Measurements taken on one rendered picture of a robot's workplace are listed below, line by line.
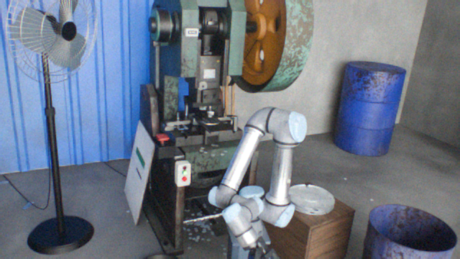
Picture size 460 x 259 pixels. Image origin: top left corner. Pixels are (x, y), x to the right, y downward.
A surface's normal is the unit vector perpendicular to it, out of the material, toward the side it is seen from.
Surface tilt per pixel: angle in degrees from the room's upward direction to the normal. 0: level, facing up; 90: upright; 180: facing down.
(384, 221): 88
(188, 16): 90
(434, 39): 90
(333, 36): 90
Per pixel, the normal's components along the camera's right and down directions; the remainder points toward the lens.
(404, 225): -0.37, 0.26
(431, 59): -0.90, 0.10
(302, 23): 0.45, 0.17
